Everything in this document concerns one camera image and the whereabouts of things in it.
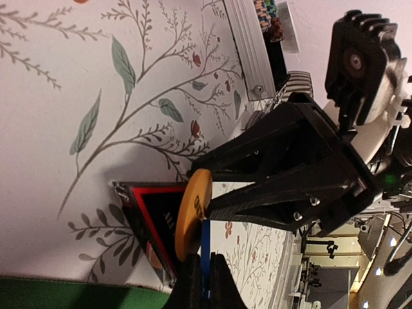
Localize blue small blind button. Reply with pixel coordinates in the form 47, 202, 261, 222
200, 220, 211, 300

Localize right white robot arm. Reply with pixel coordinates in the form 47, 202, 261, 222
190, 93, 411, 237

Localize aluminium poker chip case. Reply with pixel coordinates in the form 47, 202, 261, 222
223, 1, 300, 101

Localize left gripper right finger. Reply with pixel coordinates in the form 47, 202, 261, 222
209, 253, 247, 309

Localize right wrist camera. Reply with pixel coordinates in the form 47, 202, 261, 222
325, 10, 406, 131

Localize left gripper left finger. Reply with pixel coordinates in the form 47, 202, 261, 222
162, 254, 202, 309

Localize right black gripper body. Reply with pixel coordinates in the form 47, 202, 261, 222
288, 92, 377, 237

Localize poker chips in case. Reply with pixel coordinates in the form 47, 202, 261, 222
254, 0, 284, 42

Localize round green poker mat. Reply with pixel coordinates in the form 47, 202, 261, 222
1, 276, 169, 309

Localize orange big blind button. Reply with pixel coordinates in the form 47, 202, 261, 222
175, 169, 212, 261

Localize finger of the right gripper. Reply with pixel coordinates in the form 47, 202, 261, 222
208, 160, 353, 230
187, 106, 308, 180

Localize black red triangular plaque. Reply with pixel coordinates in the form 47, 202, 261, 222
113, 182, 185, 288

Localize floral white tablecloth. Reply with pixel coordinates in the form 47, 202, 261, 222
0, 0, 297, 309

